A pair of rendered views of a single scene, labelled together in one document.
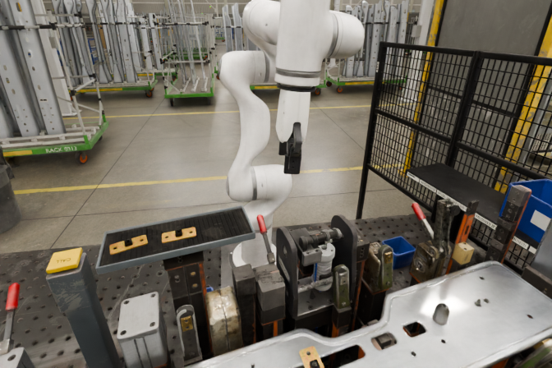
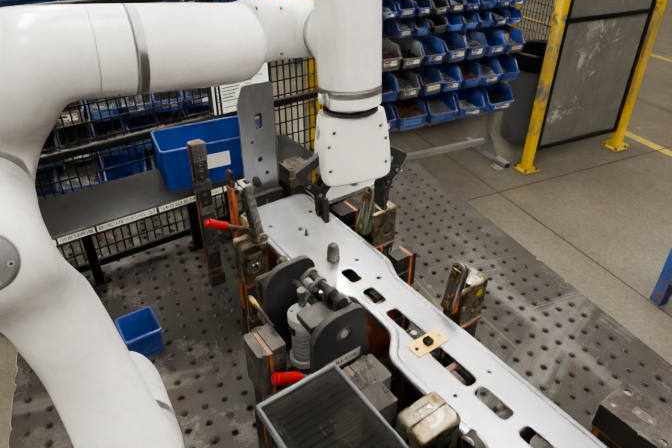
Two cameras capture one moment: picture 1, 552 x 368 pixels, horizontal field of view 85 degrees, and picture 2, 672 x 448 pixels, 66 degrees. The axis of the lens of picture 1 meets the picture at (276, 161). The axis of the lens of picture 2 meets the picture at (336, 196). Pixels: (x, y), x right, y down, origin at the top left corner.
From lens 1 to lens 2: 98 cm
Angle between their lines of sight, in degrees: 89
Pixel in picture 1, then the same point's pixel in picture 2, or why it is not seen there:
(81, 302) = not seen: outside the picture
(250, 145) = (126, 356)
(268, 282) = (374, 372)
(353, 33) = not seen: hidden behind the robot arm
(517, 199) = (202, 153)
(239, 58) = (18, 194)
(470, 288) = (287, 235)
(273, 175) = (144, 369)
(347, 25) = not seen: hidden behind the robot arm
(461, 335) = (346, 249)
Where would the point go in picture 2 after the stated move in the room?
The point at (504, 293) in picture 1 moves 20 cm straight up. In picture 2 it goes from (287, 217) to (284, 154)
